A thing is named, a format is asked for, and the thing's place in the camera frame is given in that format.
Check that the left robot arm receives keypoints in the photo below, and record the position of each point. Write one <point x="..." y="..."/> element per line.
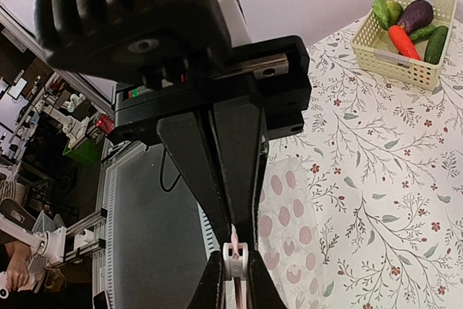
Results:
<point x="224" y="8"/>

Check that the cream plastic basket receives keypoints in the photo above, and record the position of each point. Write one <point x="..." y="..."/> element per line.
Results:
<point x="376" y="53"/>

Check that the toy green leafy vegetable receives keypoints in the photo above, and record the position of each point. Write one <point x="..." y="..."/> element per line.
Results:
<point x="386" y="12"/>

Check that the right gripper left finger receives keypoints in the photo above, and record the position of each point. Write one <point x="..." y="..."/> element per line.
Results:
<point x="210" y="292"/>

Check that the toy carrot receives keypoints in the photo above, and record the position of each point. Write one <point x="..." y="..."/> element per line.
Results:
<point x="402" y="42"/>

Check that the toy eggplant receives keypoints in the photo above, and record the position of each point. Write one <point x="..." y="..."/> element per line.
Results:
<point x="416" y="15"/>

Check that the clear zip top bag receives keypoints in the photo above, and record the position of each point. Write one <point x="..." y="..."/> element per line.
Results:
<point x="288" y="235"/>

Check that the floral table mat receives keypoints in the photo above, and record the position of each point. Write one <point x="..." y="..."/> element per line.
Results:
<point x="383" y="161"/>

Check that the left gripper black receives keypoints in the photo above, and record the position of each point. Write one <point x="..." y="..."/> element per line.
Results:
<point x="168" y="57"/>

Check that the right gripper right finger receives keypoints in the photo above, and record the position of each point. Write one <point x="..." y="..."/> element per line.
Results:
<point x="261" y="291"/>

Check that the toy small green cucumber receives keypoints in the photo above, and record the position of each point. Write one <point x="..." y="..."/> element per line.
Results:
<point x="422" y="34"/>

